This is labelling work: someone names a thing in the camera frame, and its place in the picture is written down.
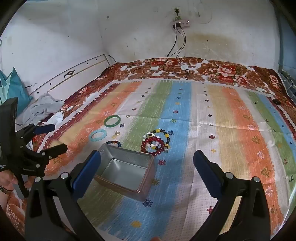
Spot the striped colourful mat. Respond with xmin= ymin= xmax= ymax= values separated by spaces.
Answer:
xmin=42 ymin=79 xmax=296 ymax=241

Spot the white wooden headboard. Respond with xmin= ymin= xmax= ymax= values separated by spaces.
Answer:
xmin=0 ymin=54 xmax=116 ymax=109

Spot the white plastic bag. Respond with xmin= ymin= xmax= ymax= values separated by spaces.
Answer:
xmin=39 ymin=111 xmax=64 ymax=130

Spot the person's left hand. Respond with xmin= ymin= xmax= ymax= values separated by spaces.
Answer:
xmin=0 ymin=171 xmax=35 ymax=193

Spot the blue metal frame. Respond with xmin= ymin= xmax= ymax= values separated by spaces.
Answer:
xmin=276 ymin=9 xmax=296 ymax=77

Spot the teal bag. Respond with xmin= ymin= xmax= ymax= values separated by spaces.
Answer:
xmin=0 ymin=67 xmax=34 ymax=118

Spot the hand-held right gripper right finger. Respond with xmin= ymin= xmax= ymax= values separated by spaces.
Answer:
xmin=193 ymin=150 xmax=271 ymax=241

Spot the black cable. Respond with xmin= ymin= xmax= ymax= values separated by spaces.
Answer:
xmin=176 ymin=28 xmax=186 ymax=58
xmin=162 ymin=27 xmax=178 ymax=70

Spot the rectangular metal tin box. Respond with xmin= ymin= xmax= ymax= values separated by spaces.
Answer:
xmin=94 ymin=143 xmax=156 ymax=202

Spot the white power strip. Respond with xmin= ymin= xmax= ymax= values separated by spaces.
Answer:
xmin=171 ymin=20 xmax=191 ymax=29

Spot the light blue bead bracelet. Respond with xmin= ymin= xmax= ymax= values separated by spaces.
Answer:
xmin=89 ymin=129 xmax=107 ymax=142

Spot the mixed stone bead bracelet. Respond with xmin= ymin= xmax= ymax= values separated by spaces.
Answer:
xmin=143 ymin=129 xmax=171 ymax=149

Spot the grey cloth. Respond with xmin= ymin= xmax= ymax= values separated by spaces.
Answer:
xmin=22 ymin=93 xmax=65 ymax=126

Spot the green jade bangle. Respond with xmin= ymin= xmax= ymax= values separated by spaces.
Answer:
xmin=104 ymin=115 xmax=121 ymax=127

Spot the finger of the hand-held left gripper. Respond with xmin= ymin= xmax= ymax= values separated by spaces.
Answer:
xmin=16 ymin=124 xmax=56 ymax=146
xmin=35 ymin=144 xmax=68 ymax=168

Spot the red bead bracelet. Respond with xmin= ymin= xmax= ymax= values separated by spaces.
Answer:
xmin=140 ymin=136 xmax=165 ymax=156

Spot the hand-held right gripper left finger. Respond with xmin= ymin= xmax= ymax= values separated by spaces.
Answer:
xmin=24 ymin=150 xmax=104 ymax=241

